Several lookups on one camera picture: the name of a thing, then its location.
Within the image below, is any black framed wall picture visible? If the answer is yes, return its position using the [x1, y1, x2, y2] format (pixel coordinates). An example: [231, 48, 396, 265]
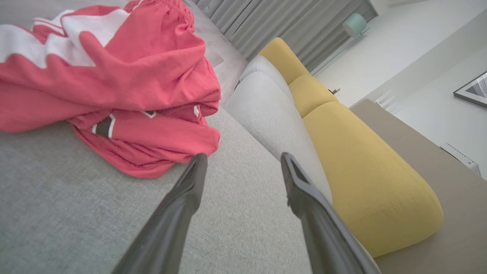
[453, 70, 487, 109]

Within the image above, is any grey fabric sofa chaise seat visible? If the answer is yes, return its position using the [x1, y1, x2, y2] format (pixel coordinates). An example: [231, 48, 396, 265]
[0, 0, 316, 274]

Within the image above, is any red white basketball jersey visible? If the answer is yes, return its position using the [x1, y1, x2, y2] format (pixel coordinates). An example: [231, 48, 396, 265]
[0, 0, 222, 179]

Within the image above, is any light grey sofa seat cushion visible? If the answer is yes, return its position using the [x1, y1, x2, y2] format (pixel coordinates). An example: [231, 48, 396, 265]
[224, 71, 333, 204]
[240, 55, 293, 101]

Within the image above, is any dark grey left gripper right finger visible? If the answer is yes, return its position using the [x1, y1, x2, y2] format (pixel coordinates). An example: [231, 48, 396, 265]
[281, 152, 382, 274]

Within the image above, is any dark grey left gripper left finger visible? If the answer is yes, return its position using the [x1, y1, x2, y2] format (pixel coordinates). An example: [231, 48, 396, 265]
[112, 153, 208, 274]

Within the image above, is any grey pleated curtain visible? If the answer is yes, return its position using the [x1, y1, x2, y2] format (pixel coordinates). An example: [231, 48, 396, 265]
[190, 0, 378, 73]

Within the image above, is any mint green floor lamp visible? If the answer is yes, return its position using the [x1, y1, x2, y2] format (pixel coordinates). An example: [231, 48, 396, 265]
[310, 13, 370, 76]

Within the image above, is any yellow fabric sofa backrest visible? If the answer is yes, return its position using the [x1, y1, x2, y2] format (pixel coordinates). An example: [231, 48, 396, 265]
[259, 37, 444, 258]

